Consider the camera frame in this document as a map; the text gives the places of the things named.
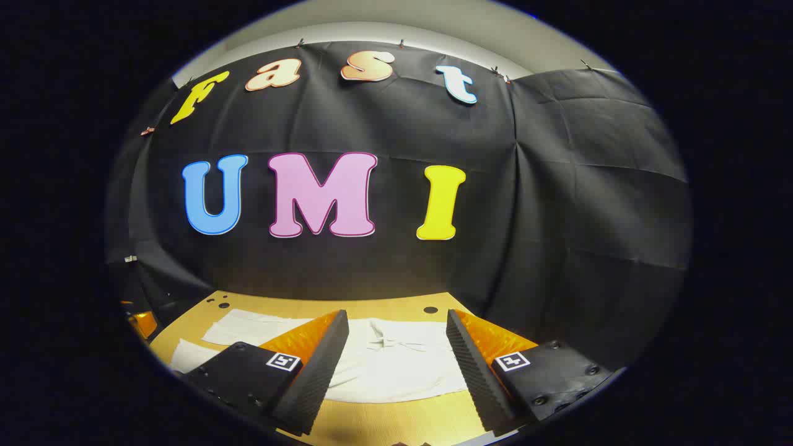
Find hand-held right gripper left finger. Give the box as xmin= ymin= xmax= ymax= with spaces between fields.
xmin=180 ymin=309 xmax=350 ymax=437

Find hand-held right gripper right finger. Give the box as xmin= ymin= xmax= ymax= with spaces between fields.
xmin=445 ymin=308 xmax=615 ymax=435

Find white jeans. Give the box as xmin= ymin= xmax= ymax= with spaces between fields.
xmin=170 ymin=308 xmax=471 ymax=405

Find black backdrop cloth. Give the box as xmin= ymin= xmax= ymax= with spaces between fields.
xmin=104 ymin=40 xmax=693 ymax=374

